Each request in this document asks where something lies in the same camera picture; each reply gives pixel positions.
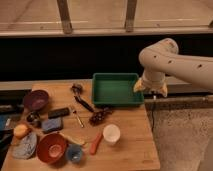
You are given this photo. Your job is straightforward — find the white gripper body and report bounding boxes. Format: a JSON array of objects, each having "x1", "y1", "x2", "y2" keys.
[{"x1": 142, "y1": 69, "x2": 165, "y2": 93}]

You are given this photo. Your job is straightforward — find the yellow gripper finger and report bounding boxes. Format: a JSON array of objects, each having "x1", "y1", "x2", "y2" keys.
[
  {"x1": 133, "y1": 80, "x2": 144, "y2": 92},
  {"x1": 160, "y1": 83, "x2": 168, "y2": 97}
]

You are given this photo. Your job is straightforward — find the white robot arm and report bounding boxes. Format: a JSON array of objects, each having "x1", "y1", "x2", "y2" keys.
[{"x1": 133, "y1": 38, "x2": 213, "y2": 97}]

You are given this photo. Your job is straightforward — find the small blue bowl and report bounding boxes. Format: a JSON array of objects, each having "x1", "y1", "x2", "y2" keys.
[{"x1": 66, "y1": 144, "x2": 83, "y2": 163}]

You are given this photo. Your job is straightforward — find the purple bowl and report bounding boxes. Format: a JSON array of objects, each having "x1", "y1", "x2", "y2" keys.
[{"x1": 23, "y1": 90, "x2": 49, "y2": 111}]

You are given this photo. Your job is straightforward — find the red bowl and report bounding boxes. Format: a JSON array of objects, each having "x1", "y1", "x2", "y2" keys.
[{"x1": 36, "y1": 133, "x2": 67, "y2": 164}]

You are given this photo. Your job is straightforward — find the green plastic tray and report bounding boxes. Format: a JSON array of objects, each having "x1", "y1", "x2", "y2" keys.
[{"x1": 92, "y1": 73, "x2": 144, "y2": 107}]

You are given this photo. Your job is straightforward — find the dark grapes bunch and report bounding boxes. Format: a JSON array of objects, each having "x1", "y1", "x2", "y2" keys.
[{"x1": 89, "y1": 108, "x2": 113, "y2": 126}]

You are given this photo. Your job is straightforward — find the white cup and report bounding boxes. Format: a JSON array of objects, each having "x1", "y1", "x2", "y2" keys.
[{"x1": 103, "y1": 124, "x2": 121, "y2": 145}]

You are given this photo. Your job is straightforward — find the black rectangular block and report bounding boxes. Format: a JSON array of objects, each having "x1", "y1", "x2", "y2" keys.
[{"x1": 48, "y1": 108, "x2": 70, "y2": 119}]

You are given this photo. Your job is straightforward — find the blue sponge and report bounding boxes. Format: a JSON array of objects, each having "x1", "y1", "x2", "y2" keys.
[{"x1": 42, "y1": 118, "x2": 63, "y2": 134}]

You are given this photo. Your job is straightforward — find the dark metal cup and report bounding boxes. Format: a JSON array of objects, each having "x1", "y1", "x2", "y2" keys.
[{"x1": 26, "y1": 112, "x2": 41, "y2": 128}]

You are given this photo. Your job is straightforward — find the orange fruit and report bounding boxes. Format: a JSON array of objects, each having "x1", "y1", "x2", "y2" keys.
[{"x1": 13, "y1": 124, "x2": 30, "y2": 139}]

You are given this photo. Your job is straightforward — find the grey cloth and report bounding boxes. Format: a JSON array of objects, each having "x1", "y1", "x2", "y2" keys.
[{"x1": 12, "y1": 132, "x2": 37, "y2": 159}]

